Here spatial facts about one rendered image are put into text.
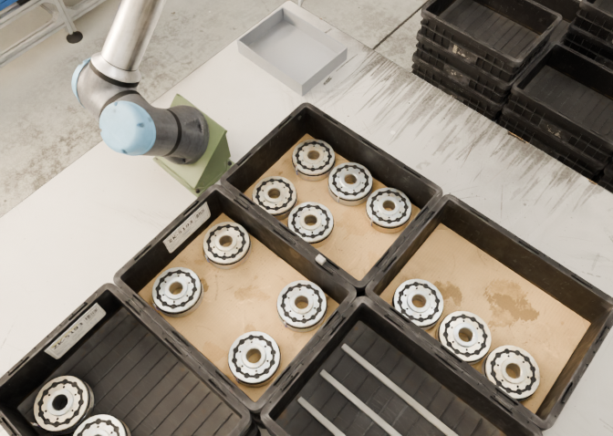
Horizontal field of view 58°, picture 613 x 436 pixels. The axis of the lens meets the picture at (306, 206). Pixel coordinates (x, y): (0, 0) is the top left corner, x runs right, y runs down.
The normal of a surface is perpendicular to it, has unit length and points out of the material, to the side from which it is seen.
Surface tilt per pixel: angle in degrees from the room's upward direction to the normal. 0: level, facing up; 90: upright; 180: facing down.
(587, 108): 0
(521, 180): 0
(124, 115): 42
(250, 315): 0
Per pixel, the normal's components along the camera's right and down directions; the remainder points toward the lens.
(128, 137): -0.37, 0.12
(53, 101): -0.02, -0.50
